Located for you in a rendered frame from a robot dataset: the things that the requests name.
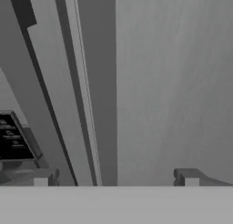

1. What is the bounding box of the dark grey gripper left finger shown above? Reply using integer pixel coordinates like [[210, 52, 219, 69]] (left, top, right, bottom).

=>
[[0, 167, 60, 187]]

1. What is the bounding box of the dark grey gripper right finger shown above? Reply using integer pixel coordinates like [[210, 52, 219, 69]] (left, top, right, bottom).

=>
[[173, 168, 233, 187]]

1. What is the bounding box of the wide grey fridge door handle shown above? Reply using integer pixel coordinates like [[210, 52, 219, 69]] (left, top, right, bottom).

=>
[[6, 0, 95, 187]]

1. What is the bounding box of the narrow grey fridge door handle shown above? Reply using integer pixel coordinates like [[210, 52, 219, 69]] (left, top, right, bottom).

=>
[[62, 0, 118, 187]]

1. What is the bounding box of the plain grey fridge door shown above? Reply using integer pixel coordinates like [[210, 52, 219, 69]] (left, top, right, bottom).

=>
[[116, 0, 233, 187]]

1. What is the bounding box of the grey fridge door with dispenser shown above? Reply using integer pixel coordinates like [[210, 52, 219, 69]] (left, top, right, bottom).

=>
[[0, 0, 77, 187]]

